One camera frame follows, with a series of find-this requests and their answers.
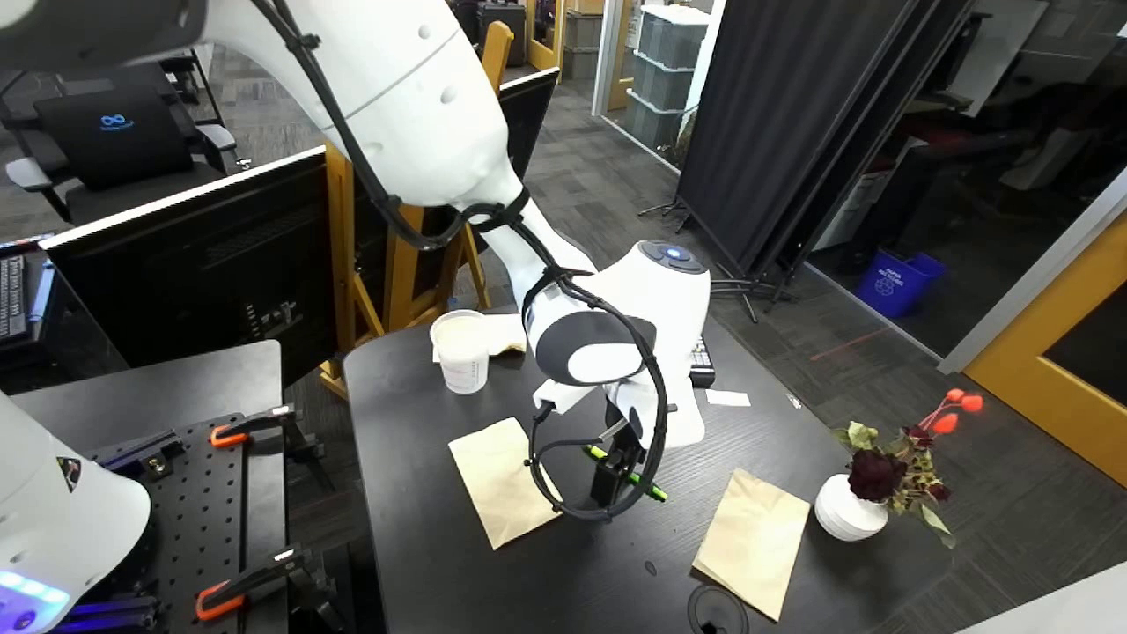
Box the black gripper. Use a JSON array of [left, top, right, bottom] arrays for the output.
[[590, 406, 648, 507]]

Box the green and black pen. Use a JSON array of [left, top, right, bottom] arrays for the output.
[[583, 443, 669, 505]]

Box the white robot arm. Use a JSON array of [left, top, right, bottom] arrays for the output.
[[201, 0, 711, 519]]

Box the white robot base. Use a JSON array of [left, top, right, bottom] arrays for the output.
[[0, 393, 151, 634]]

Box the tan napkin under cup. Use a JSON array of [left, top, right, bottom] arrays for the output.
[[479, 314, 524, 355]]

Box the clear plastic cup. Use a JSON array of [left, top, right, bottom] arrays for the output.
[[429, 309, 488, 393]]

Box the tan napkin near remotes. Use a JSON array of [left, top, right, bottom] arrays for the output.
[[533, 382, 587, 415]]

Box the white label sticker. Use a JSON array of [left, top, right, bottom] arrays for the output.
[[704, 390, 749, 410]]

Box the long black remote control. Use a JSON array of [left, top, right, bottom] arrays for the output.
[[691, 343, 716, 389]]

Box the tan napkin centre of table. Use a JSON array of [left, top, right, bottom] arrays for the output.
[[447, 415, 560, 550]]

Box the tan napkin near vase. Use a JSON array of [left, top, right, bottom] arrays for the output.
[[695, 470, 808, 620]]

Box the white vase with flowers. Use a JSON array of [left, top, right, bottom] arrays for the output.
[[813, 389, 984, 550]]

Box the blue plastic bin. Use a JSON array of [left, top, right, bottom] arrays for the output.
[[857, 250, 942, 316]]

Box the wooden easel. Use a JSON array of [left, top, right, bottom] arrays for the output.
[[353, 22, 555, 343]]

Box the black curtain divider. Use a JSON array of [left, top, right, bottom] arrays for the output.
[[675, 0, 973, 276]]

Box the grey storage bins stack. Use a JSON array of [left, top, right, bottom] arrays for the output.
[[622, 3, 709, 153]]

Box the black monitor panel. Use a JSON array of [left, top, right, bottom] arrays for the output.
[[41, 147, 336, 385]]

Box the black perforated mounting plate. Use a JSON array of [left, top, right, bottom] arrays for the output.
[[62, 424, 288, 634]]

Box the black office chair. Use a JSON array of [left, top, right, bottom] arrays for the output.
[[3, 51, 237, 226]]

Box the orange-handled clamp rear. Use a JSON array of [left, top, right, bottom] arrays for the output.
[[206, 406, 294, 452]]

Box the orange-handled clamp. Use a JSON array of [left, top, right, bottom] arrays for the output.
[[194, 550, 336, 624], [206, 406, 294, 452]]

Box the orange-handled clamp front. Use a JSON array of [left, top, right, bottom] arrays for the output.
[[194, 550, 336, 624]]

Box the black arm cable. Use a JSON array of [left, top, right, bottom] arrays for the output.
[[248, 0, 671, 525]]

